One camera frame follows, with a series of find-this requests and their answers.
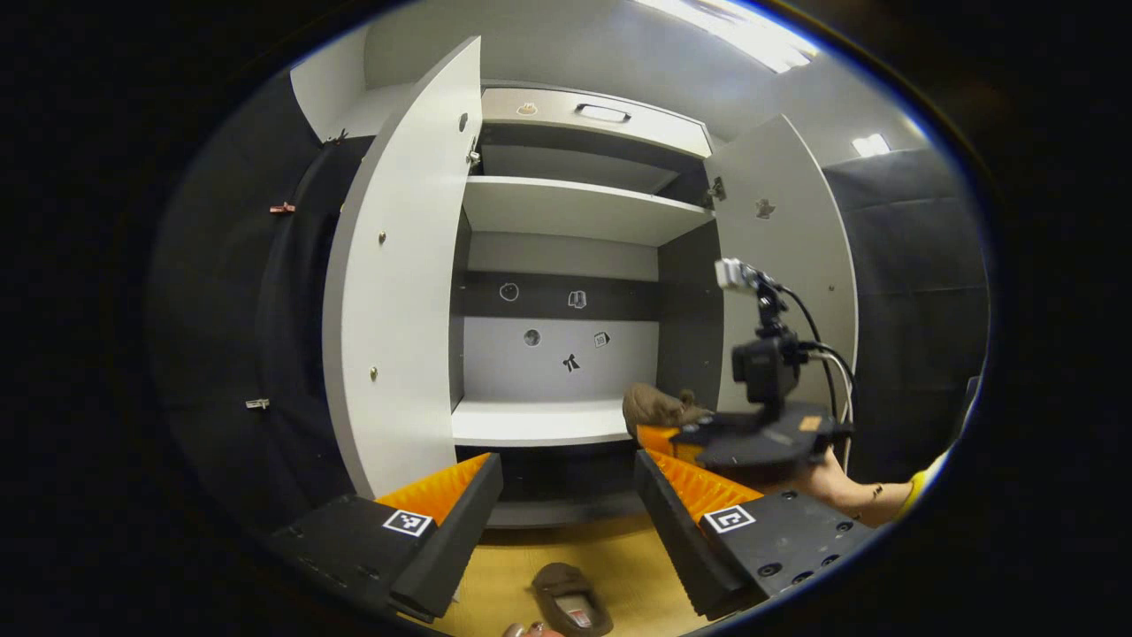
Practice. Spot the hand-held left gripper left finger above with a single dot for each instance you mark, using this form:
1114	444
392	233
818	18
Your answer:
455	540

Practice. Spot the white shoe cabinet door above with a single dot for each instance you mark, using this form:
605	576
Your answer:
398	292
796	239

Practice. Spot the brown fuzzy shoe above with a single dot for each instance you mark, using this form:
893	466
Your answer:
566	597
654	407

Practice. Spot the white shoe cabinet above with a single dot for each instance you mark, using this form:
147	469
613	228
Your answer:
539	420

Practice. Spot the small ceiling light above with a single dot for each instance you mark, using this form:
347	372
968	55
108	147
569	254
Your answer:
871	145

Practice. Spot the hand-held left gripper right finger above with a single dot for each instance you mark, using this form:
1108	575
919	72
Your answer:
681	540

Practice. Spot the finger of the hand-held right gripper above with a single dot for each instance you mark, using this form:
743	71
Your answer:
659	440

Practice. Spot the long ceiling light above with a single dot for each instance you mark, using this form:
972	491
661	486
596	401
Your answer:
743	31

